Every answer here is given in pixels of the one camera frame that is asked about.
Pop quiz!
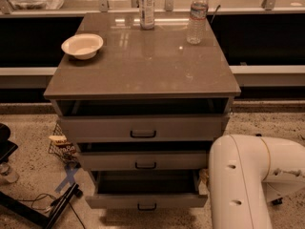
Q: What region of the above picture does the plastic bottle on floor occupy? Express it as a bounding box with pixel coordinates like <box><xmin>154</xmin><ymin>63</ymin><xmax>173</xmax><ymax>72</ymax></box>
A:
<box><xmin>0</xmin><ymin>162</ymin><xmax>19</xmax><ymax>183</ymax></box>

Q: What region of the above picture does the grey drawer cabinet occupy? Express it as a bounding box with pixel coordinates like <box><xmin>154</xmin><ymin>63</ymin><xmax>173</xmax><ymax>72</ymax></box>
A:
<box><xmin>43</xmin><ymin>11</ymin><xmax>242</xmax><ymax>197</ymax></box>

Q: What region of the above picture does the grey drawer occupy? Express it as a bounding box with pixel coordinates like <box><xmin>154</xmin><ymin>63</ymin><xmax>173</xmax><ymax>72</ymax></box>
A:
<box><xmin>58</xmin><ymin>114</ymin><xmax>229</xmax><ymax>143</ymax></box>
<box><xmin>77</xmin><ymin>151</ymin><xmax>209</xmax><ymax>171</ymax></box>
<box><xmin>86</xmin><ymin>170</ymin><xmax>208</xmax><ymax>211</ymax></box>

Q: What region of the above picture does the black stand leg left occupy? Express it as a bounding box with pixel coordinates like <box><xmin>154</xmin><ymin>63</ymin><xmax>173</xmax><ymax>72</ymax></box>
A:
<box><xmin>0</xmin><ymin>183</ymin><xmax>82</xmax><ymax>229</ymax></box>

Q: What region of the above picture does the white paper bowl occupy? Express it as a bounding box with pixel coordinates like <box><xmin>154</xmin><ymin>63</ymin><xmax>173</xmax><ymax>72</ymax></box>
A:
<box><xmin>61</xmin><ymin>33</ymin><xmax>104</xmax><ymax>60</ymax></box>

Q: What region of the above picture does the grey bottom drawer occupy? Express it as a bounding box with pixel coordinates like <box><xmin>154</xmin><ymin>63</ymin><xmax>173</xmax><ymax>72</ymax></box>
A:
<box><xmin>86</xmin><ymin>170</ymin><xmax>208</xmax><ymax>211</ymax></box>

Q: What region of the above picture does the black floor cable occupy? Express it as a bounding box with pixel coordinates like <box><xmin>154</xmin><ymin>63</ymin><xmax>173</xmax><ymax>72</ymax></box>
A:
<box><xmin>16</xmin><ymin>192</ymin><xmax>87</xmax><ymax>229</ymax></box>

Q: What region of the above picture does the wire basket with snacks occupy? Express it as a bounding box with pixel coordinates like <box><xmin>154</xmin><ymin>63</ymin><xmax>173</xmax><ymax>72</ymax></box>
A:
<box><xmin>49</xmin><ymin>124</ymin><xmax>77</xmax><ymax>164</ymax></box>

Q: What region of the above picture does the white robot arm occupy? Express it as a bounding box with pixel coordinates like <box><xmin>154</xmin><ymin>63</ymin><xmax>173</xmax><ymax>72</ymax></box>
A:
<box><xmin>208</xmin><ymin>135</ymin><xmax>305</xmax><ymax>229</ymax></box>

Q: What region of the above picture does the grey top drawer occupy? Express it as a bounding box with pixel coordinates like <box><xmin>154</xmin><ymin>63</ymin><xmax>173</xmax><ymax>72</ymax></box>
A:
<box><xmin>58</xmin><ymin>114</ymin><xmax>229</xmax><ymax>143</ymax></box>

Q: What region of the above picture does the black stand leg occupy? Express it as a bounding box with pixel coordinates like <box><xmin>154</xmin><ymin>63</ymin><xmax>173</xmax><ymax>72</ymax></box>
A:
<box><xmin>272</xmin><ymin>198</ymin><xmax>283</xmax><ymax>206</ymax></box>
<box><xmin>0</xmin><ymin>183</ymin><xmax>82</xmax><ymax>229</ymax></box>

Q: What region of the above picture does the clear water bottle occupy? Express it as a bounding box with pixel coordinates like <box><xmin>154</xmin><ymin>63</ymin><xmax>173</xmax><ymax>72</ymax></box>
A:
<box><xmin>187</xmin><ymin>0</ymin><xmax>209</xmax><ymax>45</ymax></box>

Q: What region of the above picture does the blue tape cross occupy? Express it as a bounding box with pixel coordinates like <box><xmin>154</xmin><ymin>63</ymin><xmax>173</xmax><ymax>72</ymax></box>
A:
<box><xmin>55</xmin><ymin>163</ymin><xmax>80</xmax><ymax>193</ymax></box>

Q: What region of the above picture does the black stand leg right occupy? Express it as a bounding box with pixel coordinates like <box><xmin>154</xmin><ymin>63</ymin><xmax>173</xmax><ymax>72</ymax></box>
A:
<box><xmin>272</xmin><ymin>198</ymin><xmax>283</xmax><ymax>206</ymax></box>

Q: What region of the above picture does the labelled drink bottle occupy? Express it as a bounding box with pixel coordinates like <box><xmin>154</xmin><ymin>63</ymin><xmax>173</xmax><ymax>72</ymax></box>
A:
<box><xmin>139</xmin><ymin>0</ymin><xmax>154</xmax><ymax>30</ymax></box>

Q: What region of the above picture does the grey middle drawer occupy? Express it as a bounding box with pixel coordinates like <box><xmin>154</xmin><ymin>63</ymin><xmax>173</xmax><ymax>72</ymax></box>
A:
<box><xmin>77</xmin><ymin>151</ymin><xmax>209</xmax><ymax>171</ymax></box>

